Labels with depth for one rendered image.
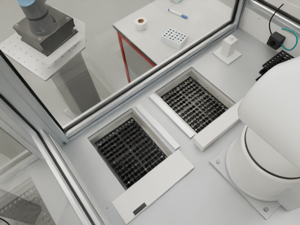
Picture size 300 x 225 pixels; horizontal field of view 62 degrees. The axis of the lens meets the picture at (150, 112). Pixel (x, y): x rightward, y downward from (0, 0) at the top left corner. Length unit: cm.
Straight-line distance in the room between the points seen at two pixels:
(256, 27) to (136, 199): 86
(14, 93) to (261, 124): 57
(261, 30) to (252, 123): 88
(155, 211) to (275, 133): 55
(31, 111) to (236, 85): 74
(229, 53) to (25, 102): 78
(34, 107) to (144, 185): 40
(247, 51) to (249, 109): 84
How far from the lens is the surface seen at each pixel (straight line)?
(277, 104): 33
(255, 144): 65
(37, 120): 80
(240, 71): 109
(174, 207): 81
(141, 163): 90
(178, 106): 104
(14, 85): 69
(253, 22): 122
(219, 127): 88
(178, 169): 83
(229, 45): 107
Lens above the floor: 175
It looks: 59 degrees down
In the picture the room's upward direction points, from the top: 7 degrees counter-clockwise
